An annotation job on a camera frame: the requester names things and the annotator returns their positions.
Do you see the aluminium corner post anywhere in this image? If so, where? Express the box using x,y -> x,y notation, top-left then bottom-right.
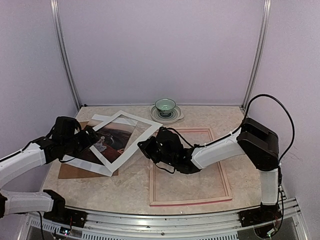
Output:
50,0 -> 82,110
241,0 -> 272,110

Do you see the canyon photo print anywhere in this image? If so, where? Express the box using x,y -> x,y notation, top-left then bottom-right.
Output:
69,117 -> 138,165

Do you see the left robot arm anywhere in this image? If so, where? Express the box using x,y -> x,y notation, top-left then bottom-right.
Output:
0,116 -> 98,223

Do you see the green ceramic bowl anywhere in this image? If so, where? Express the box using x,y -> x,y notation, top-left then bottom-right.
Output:
154,98 -> 176,118

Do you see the aluminium front rail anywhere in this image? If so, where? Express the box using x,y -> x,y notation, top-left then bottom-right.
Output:
19,199 -> 308,240

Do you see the left aluminium corner post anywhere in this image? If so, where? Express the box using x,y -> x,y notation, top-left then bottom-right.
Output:
50,0 -> 82,110

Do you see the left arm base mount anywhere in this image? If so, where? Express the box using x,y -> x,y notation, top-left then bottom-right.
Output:
43,189 -> 88,228

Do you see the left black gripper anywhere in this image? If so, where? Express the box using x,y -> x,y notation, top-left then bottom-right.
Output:
62,126 -> 100,159

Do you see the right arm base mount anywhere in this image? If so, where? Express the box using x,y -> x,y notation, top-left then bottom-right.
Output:
239,203 -> 283,228

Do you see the pink wooden picture frame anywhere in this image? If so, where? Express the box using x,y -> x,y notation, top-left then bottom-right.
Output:
149,127 -> 234,207

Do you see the striped ceramic plate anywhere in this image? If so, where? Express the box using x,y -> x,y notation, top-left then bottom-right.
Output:
149,105 -> 184,125

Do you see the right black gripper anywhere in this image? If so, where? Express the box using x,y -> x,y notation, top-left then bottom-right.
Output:
137,136 -> 176,168

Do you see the right aluminium corner post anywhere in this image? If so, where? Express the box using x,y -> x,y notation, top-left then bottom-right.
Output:
241,0 -> 272,110

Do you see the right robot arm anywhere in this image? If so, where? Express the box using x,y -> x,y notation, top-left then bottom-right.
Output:
137,111 -> 284,222

